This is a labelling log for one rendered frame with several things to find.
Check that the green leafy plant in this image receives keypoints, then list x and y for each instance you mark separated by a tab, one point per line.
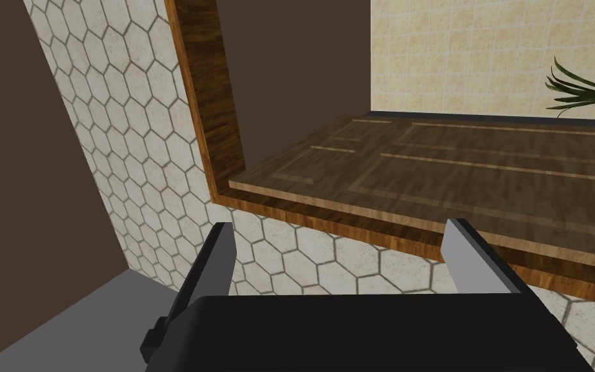
584	90

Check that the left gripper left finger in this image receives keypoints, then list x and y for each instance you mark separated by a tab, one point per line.
215	268

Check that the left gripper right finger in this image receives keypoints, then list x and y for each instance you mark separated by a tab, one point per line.
470	263

